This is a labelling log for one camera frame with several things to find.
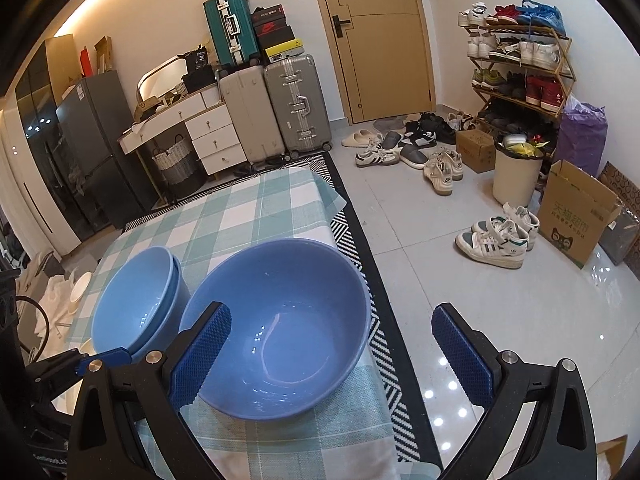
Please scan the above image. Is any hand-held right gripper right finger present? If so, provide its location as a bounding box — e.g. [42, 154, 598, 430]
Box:
[431, 302, 598, 480]

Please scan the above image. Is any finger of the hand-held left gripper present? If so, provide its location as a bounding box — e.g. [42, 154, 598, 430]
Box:
[27, 347, 133, 396]

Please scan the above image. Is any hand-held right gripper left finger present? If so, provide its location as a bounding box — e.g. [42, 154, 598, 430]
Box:
[65, 301, 233, 480]

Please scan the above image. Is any blue bowl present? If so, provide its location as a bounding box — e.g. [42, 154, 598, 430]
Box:
[178, 237, 373, 421]
[127, 255, 192, 361]
[91, 246, 176, 356]

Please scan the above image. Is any small white bowl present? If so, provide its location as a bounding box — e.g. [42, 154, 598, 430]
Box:
[70, 271, 95, 306]

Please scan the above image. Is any white plastic bag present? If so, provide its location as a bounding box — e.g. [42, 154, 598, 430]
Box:
[20, 255, 96, 341]

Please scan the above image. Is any white teal high-top sneaker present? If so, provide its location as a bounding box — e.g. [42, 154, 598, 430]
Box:
[470, 202, 541, 253]
[454, 217, 531, 271]

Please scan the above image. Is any green checked tablecloth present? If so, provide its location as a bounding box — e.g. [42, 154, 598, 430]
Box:
[65, 166, 441, 480]

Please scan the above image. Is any cat print cardboard box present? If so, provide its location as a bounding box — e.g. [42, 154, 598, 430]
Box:
[537, 159, 623, 268]

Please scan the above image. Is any open cardboard box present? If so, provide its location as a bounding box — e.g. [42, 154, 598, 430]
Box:
[595, 435, 630, 480]

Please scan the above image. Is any white trash bin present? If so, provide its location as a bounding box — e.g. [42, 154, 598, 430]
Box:
[492, 135, 545, 206]

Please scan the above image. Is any woven laundry basket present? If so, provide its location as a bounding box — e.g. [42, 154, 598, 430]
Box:
[150, 142, 207, 200]

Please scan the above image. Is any grey fabric bag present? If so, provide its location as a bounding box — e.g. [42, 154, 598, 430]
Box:
[597, 200, 640, 266]

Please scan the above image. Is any grey refrigerator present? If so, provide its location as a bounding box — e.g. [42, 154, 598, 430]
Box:
[55, 70, 161, 243]

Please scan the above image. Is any brown taped cardboard box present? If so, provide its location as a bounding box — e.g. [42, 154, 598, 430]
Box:
[455, 129, 497, 173]

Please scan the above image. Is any pile of shoes and slippers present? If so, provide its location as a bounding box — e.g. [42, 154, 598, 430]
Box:
[341, 111, 473, 197]

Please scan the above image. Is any white dresser with drawers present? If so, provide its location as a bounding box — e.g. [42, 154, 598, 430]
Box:
[117, 85, 247, 176]

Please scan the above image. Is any black glass cabinet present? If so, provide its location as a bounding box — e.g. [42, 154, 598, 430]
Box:
[14, 50, 63, 261]

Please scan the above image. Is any beige suitcase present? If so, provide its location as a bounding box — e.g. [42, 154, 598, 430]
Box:
[217, 64, 283, 171]

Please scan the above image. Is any purple plastic bag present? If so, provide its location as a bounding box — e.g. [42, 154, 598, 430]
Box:
[556, 96, 608, 178]

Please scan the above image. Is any small brown cardboard box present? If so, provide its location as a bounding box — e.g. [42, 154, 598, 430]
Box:
[134, 95, 173, 121]

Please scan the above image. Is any silver suitcase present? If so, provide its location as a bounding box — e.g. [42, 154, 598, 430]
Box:
[263, 55, 333, 161]

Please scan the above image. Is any black bag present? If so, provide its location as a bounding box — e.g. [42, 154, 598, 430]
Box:
[181, 71, 221, 92]

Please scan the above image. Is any oval mirror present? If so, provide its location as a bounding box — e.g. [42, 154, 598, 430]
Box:
[136, 55, 188, 103]

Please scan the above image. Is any wooden shoe rack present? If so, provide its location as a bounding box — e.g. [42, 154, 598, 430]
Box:
[457, 22, 577, 133]

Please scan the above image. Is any black printed box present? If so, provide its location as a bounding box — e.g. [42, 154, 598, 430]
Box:
[182, 49, 217, 75]

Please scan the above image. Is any tall cardboard box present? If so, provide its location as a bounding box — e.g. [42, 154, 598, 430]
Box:
[44, 34, 83, 98]

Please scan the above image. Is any tan wooden door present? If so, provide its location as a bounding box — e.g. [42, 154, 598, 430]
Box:
[312, 0, 435, 125]

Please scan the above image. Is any shoe rack with shoes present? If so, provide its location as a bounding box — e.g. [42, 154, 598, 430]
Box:
[457, 0, 573, 131]

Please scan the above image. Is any yellow black shoebox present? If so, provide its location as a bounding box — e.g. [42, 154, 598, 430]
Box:
[262, 40, 306, 61]

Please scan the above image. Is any teal suitcase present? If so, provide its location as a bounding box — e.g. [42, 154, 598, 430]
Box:
[202, 0, 261, 68]

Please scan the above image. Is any plain black shoebox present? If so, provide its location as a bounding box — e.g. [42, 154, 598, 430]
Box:
[260, 27, 296, 47]

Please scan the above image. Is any black shoebox with red logo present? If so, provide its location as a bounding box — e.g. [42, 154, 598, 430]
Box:
[252, 17, 288, 38]

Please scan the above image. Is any black cable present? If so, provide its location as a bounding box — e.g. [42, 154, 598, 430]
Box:
[15, 295, 53, 356]

